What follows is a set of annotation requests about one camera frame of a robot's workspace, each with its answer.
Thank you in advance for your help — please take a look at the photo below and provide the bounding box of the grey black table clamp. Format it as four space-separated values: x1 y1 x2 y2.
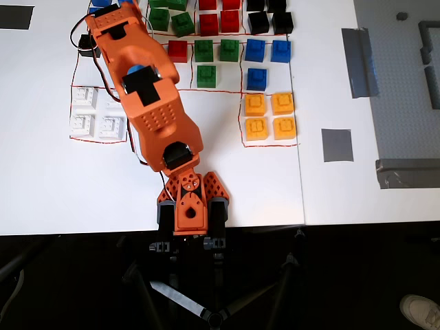
202 197 230 259
148 201 177 256

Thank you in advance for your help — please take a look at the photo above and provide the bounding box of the red white black servo cable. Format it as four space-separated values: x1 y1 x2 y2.
69 19 121 102
126 120 153 168
157 170 173 202

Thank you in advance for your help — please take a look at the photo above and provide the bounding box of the black camera tripod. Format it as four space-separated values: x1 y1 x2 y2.
120 226 307 330

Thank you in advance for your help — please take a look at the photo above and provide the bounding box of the grey duct tape strip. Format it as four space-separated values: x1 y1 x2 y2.
341 27 380 100
375 158 440 190

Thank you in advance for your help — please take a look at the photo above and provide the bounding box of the yellow lego block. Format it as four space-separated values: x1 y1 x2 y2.
270 92 295 116
245 117 270 142
272 116 297 140
244 93 267 117

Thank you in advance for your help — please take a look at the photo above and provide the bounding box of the white sneaker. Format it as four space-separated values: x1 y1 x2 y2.
399 294 440 330

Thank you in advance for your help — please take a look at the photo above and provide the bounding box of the black tape rectangle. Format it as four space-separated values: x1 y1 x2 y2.
0 5 35 30

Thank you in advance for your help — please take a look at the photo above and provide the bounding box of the grey lego wall strip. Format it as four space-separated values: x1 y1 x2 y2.
423 65 440 111
417 20 440 66

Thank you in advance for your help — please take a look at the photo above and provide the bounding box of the grey lego baseplate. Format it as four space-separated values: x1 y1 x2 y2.
353 0 440 162

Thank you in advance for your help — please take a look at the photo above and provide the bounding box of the white lego block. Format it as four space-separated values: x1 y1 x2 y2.
104 89 122 111
69 114 96 139
98 116 126 140
71 87 99 113

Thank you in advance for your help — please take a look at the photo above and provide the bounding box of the black stand leg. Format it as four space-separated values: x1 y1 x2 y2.
0 236 50 287

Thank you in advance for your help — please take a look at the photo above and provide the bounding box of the grey tape square marker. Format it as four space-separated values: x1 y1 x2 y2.
321 129 355 163

